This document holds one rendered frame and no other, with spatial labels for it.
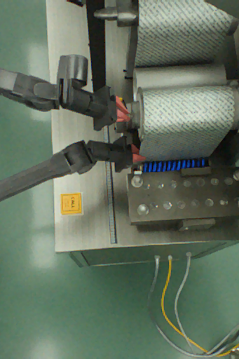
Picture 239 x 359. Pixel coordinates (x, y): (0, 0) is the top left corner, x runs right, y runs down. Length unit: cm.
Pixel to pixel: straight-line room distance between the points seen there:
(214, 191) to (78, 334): 125
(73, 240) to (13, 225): 101
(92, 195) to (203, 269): 109
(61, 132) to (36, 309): 112
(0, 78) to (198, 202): 69
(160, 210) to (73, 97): 49
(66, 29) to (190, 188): 81
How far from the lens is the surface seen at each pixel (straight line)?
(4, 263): 230
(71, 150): 108
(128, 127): 118
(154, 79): 116
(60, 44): 163
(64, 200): 135
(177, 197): 125
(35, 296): 226
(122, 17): 112
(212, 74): 120
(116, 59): 159
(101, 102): 98
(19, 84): 95
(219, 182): 130
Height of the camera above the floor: 223
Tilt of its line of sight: 74 degrees down
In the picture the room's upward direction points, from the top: 6 degrees clockwise
